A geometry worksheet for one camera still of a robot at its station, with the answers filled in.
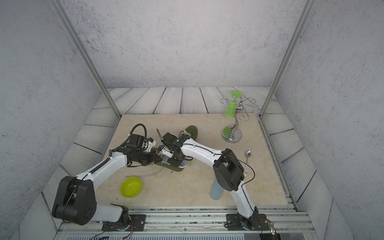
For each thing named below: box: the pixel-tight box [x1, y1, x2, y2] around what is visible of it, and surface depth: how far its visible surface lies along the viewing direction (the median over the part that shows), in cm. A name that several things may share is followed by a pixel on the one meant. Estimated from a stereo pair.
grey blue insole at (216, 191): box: [210, 177, 224, 201], surface depth 84 cm
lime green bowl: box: [120, 176, 142, 198], surface depth 84 cm
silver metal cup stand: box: [220, 97, 262, 144], surface depth 101 cm
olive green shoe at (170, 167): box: [155, 161, 187, 172], surface depth 89 cm
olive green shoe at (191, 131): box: [179, 125, 198, 141], surface depth 104 cm
